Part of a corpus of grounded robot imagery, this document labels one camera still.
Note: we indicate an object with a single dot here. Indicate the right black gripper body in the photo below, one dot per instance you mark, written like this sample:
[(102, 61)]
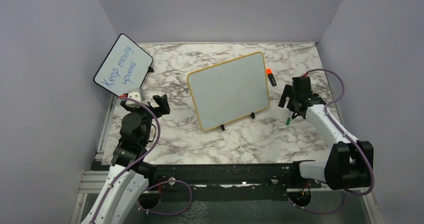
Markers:
[(292, 107)]

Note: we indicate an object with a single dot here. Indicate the orange-capped black highlighter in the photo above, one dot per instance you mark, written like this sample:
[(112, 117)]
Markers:
[(271, 77)]

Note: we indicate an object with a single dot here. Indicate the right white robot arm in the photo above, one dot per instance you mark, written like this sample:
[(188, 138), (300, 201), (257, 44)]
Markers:
[(338, 149)]

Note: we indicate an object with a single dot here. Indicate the black-framed whiteboard with writing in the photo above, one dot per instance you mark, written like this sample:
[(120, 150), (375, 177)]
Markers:
[(125, 67)]

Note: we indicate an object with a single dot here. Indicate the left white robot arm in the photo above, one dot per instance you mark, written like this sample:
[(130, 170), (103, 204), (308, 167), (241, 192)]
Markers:
[(128, 174)]

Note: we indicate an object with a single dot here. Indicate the yellow-framed whiteboard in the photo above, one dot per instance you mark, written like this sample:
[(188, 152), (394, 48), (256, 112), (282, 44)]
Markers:
[(228, 91)]

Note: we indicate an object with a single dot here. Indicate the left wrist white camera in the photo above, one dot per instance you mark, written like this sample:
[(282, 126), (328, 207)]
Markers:
[(137, 95)]

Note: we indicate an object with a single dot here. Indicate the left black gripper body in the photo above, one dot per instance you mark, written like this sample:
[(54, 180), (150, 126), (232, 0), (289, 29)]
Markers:
[(142, 110)]

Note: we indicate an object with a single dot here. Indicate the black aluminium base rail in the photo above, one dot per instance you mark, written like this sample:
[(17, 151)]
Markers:
[(226, 182)]

